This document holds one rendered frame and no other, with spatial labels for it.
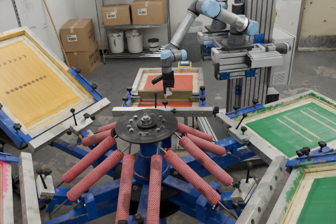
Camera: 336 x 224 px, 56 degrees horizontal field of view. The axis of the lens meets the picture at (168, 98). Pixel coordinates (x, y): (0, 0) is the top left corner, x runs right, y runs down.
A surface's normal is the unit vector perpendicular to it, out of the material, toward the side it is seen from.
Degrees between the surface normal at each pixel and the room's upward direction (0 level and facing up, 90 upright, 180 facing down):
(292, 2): 90
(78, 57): 90
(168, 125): 0
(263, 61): 90
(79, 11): 90
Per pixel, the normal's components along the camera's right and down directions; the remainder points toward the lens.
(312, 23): -0.08, 0.48
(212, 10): 0.33, 0.37
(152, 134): -0.04, -0.88
